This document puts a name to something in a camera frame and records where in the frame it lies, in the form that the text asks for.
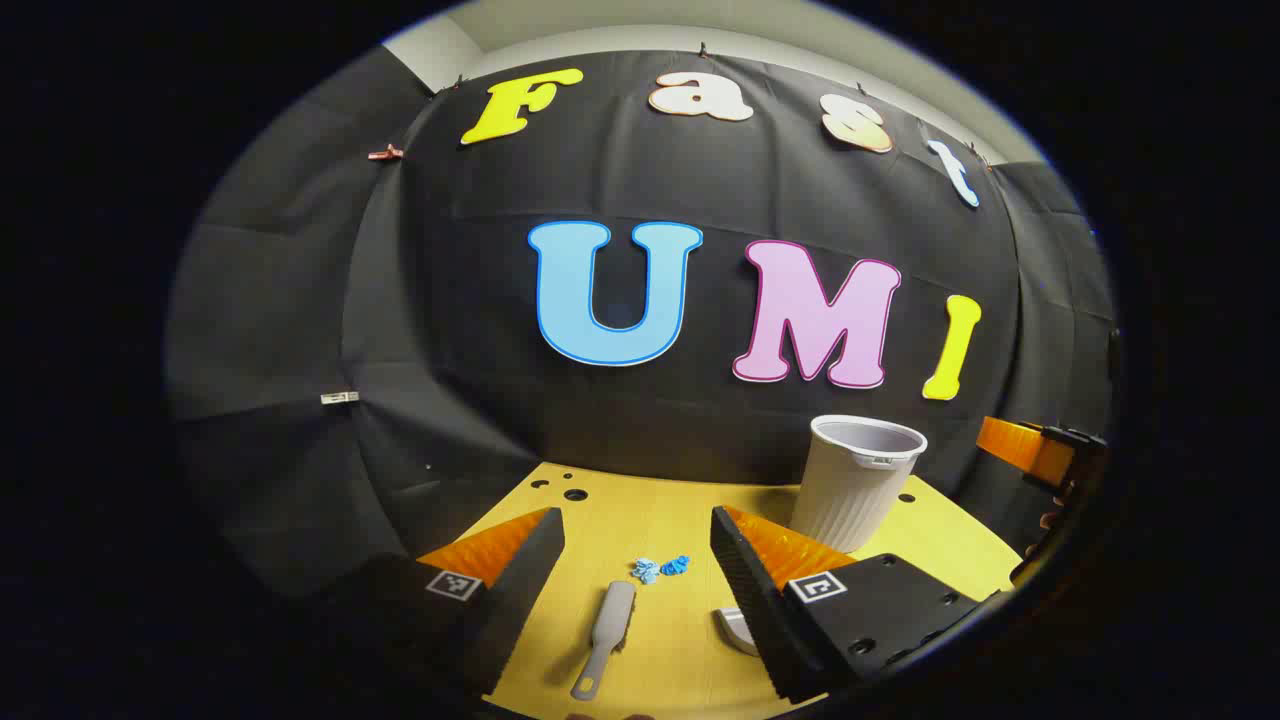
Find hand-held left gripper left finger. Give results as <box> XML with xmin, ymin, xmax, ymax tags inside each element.
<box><xmin>330</xmin><ymin>507</ymin><xmax>567</xmax><ymax>701</ymax></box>

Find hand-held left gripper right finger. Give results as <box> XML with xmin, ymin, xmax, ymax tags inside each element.
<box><xmin>710</xmin><ymin>505</ymin><xmax>991</xmax><ymax>706</ymax></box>

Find grey dustpan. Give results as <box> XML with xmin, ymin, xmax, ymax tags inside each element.
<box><xmin>714</xmin><ymin>605</ymin><xmax>763</xmax><ymax>658</ymax></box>

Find small grey broom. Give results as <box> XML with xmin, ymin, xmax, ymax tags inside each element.
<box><xmin>571</xmin><ymin>580</ymin><xmax>638</xmax><ymax>702</ymax></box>

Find white ribbed garbage bin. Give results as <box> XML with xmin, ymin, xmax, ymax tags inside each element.
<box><xmin>789</xmin><ymin>414</ymin><xmax>930</xmax><ymax>555</ymax></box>

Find yellow wooden desktop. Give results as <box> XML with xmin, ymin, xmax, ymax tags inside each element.
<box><xmin>440</xmin><ymin>460</ymin><xmax>1026</xmax><ymax>720</ymax></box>

